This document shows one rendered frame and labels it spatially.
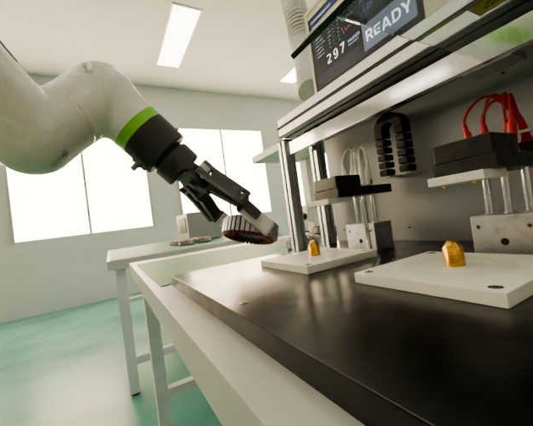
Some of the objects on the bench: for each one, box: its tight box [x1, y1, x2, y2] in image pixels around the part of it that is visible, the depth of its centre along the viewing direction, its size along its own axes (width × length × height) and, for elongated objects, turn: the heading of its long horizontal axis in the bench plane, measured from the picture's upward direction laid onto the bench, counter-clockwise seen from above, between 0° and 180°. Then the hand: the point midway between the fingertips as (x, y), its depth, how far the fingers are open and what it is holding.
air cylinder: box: [346, 220, 394, 251], centre depth 59 cm, size 5×8×6 cm
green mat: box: [137, 233, 339, 287], centre depth 109 cm, size 94×61×1 cm
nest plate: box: [261, 248, 377, 275], centre depth 52 cm, size 15×15×1 cm
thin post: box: [360, 199, 372, 249], centre depth 51 cm, size 2×2×10 cm
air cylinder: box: [470, 209, 533, 255], centre depth 38 cm, size 5×8×6 cm
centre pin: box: [442, 240, 466, 267], centre depth 31 cm, size 2×2×3 cm
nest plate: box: [354, 251, 533, 309], centre depth 31 cm, size 15×15×1 cm
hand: (249, 228), depth 57 cm, fingers closed on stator, 11 cm apart
